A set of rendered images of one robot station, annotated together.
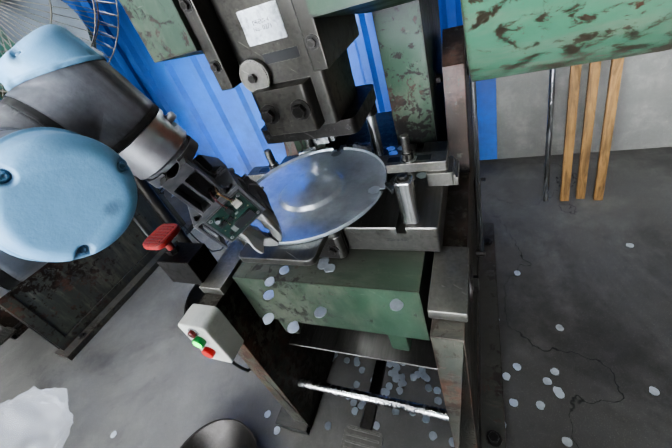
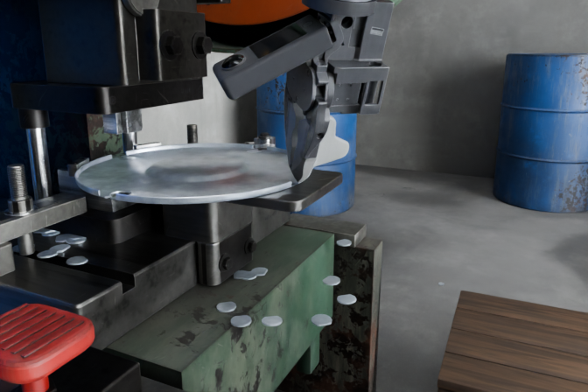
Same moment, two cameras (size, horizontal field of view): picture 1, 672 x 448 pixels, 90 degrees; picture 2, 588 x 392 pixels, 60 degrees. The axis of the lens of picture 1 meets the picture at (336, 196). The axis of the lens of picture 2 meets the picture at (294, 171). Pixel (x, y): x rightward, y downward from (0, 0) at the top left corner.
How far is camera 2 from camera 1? 0.84 m
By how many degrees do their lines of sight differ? 86
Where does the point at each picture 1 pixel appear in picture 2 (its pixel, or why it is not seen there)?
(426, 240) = not seen: hidden behind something
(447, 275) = (320, 223)
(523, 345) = not seen: outside the picture
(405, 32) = not seen: hidden behind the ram
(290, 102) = (192, 33)
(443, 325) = (364, 243)
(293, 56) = not seen: outside the picture
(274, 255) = (318, 185)
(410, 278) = (313, 234)
